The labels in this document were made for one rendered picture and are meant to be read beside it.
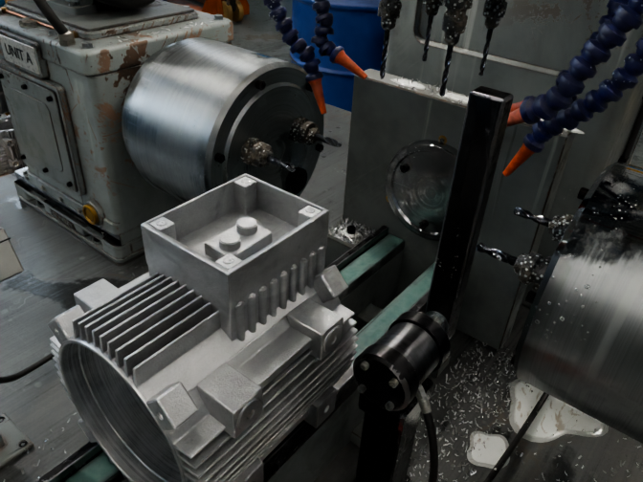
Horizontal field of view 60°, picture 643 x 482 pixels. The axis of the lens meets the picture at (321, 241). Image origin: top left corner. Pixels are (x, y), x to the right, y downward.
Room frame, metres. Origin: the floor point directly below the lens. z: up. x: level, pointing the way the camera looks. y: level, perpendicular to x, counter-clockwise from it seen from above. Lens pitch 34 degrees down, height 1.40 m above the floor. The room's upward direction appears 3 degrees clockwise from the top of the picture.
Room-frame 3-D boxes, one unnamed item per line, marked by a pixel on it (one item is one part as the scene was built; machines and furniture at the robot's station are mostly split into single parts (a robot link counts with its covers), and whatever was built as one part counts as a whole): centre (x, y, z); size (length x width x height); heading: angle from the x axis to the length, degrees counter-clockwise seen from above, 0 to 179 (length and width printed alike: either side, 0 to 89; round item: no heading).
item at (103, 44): (0.97, 0.39, 0.99); 0.35 x 0.31 x 0.37; 54
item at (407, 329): (0.49, -0.22, 0.92); 0.45 x 0.13 x 0.24; 144
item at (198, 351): (0.36, 0.09, 1.02); 0.20 x 0.19 x 0.19; 144
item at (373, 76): (0.74, -0.19, 0.97); 0.30 x 0.11 x 0.34; 54
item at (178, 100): (0.82, 0.19, 1.04); 0.37 x 0.25 x 0.25; 54
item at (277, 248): (0.39, 0.07, 1.11); 0.12 x 0.11 x 0.07; 144
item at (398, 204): (0.69, -0.15, 1.02); 0.15 x 0.02 x 0.15; 54
